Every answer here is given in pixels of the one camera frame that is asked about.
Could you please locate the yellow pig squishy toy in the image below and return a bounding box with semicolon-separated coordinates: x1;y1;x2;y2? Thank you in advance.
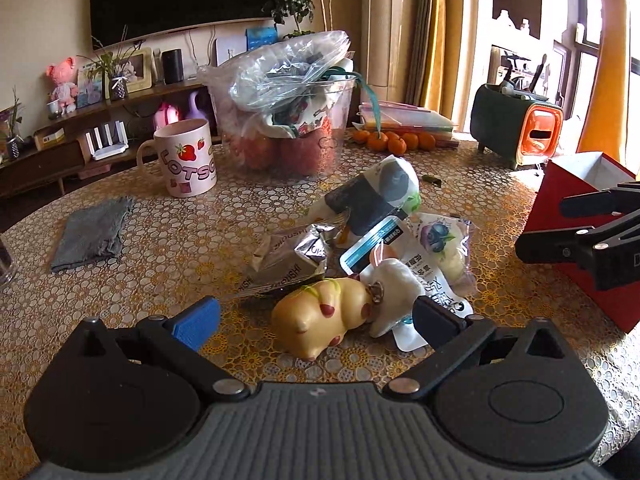
271;277;373;360

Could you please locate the wooden television cabinet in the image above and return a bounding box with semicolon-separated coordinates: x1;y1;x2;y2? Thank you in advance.
0;80;221;201

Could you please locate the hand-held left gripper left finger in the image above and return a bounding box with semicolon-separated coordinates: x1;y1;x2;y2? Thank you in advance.
70;296;251;402

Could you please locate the red cardboard box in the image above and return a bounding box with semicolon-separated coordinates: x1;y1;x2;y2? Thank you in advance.
522;152;640;333

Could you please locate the silver foil snack packet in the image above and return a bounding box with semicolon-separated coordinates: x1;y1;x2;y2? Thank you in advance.
242;224;337;301

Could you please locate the patterned tablecloth desktop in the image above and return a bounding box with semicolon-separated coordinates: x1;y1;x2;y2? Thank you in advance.
0;130;640;466

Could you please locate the pile of tangerines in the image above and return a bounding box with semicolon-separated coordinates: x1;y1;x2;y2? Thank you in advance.
352;130;438;157

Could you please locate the small picture card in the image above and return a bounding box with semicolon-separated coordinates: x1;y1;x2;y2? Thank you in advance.
76;65;106;108

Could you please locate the potted plant in dark vase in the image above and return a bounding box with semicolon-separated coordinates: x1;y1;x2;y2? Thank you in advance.
0;87;26;161

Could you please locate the clear plastic bag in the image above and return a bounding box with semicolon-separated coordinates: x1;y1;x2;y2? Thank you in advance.
197;30;351;111

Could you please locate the white green snack bag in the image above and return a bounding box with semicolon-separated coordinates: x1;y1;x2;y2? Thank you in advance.
307;155;423;241

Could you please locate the grey sheer curtain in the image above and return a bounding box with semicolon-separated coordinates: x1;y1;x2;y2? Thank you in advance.
405;0;441;106

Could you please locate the pink strawberry mug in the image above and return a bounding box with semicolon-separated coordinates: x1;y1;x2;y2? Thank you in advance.
136;119;218;198

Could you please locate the clear glass bottle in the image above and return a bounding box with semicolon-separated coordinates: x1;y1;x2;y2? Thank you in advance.
0;237;18;286

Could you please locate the beige standing air conditioner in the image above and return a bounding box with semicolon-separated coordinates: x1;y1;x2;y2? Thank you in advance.
361;0;431;106

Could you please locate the black speaker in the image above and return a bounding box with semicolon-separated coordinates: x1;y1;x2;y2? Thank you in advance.
161;49;184;85

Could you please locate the stack of coloured plastic cases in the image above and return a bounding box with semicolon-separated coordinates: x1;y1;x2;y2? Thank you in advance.
357;101;456;143

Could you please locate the pink doll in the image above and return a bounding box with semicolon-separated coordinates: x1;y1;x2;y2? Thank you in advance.
46;57;80;116

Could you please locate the white bunny plush keychain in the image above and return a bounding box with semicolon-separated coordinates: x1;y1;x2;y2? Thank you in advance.
359;242;427;339

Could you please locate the green orange tissue box organizer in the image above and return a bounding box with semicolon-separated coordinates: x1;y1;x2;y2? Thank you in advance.
471;83;565;170

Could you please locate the yellow giraffe plush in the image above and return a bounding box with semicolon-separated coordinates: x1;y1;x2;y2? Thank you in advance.
561;0;636;171

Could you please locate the yellow white small box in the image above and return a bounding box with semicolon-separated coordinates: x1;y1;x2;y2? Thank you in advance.
34;127;66;151

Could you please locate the pink toy case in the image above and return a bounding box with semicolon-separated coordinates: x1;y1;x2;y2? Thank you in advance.
152;101;181;131

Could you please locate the white flat panel device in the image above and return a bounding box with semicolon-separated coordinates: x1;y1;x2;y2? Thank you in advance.
215;37;248;67

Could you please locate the small plant in patterned vase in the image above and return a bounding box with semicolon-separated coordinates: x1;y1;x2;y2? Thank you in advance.
77;25;146;102

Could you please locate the white router with antennas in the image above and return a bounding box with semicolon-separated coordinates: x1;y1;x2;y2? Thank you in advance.
82;121;130;161

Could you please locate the purple toy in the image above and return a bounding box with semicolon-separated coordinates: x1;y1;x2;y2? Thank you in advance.
184;91;211;122

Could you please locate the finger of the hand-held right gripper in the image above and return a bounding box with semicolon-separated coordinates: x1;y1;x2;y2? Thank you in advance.
515;216;640;264
560;182;640;218

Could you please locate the clear blueberry candy packet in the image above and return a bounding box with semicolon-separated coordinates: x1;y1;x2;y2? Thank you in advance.
410;212;476;296

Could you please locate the grey cloth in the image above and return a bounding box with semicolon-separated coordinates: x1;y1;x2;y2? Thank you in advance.
50;197;135;273

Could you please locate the clear plastic bucket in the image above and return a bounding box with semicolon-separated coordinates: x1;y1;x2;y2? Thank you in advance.
207;77;357;178

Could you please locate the cream photo frame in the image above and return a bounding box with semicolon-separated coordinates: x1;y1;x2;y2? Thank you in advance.
107;47;153;96

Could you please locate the white teal sausage packet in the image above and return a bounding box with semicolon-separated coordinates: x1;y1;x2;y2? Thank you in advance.
339;216;476;352

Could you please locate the yellow curtain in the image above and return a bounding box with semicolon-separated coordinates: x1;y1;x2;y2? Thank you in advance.
420;0;468;116

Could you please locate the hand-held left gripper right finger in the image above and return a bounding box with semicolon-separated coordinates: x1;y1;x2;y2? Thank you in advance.
382;295;583;401

